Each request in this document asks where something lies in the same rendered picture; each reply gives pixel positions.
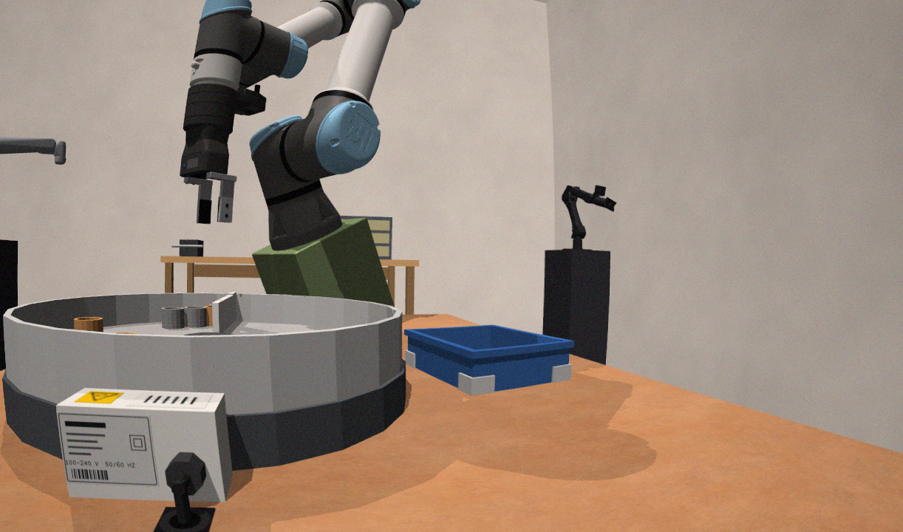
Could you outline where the blue crate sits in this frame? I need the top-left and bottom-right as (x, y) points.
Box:
(404, 325), (574, 396)

